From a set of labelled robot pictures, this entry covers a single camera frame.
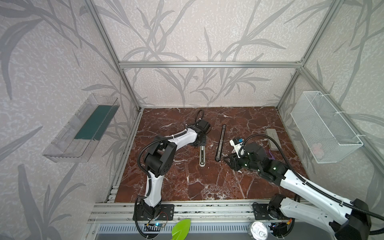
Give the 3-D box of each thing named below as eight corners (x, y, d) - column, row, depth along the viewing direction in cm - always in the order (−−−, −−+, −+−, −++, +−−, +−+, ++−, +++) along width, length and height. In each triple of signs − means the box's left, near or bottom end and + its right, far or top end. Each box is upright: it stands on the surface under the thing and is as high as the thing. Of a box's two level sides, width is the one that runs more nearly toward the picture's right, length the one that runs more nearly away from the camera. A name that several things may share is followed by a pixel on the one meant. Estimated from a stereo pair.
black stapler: (214, 160, 94) (214, 158, 92) (221, 126, 112) (222, 123, 109) (220, 162, 93) (220, 160, 91) (226, 127, 111) (226, 124, 109)
